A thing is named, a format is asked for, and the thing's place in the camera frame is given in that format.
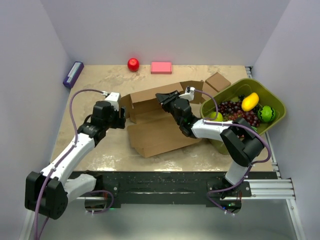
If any large brown cardboard box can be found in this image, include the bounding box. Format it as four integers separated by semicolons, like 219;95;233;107
120;80;204;158

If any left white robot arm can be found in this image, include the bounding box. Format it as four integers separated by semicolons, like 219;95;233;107
24;99;126;220

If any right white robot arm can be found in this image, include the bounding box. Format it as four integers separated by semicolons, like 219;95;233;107
155;87;267;197

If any pink flat box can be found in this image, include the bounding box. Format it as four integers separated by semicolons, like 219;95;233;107
150;61;172;74

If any small brown box left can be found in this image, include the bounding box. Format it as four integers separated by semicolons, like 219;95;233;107
200;82;218;103

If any small brown box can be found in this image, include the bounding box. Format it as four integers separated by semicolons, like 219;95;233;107
200;82;218;103
205;72;231;92

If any small brown box right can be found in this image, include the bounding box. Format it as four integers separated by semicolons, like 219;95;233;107
205;72;231;92

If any purple flat box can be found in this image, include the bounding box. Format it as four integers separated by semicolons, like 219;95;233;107
62;61;84;89

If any green lime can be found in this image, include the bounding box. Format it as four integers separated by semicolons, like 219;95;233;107
209;111;224;122

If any red apple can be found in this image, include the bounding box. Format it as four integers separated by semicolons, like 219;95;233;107
127;58;140;72

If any purple grapes bunch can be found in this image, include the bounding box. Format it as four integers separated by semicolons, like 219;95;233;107
217;100;261;128

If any yellow mango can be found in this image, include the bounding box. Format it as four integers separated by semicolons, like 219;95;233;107
241;92;260;112

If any olive green plastic bin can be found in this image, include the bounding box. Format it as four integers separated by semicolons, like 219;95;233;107
200;78;286;155

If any toy watermelon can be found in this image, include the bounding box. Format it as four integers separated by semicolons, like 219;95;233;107
257;105;276;123

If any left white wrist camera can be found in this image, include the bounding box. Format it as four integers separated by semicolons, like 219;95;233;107
102;91;121;111

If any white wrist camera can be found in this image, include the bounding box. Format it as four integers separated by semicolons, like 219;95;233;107
102;91;121;111
179;86;196;101

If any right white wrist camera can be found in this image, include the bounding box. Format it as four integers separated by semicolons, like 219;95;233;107
179;86;196;101

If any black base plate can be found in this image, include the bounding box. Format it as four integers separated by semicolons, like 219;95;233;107
67;170;279;213

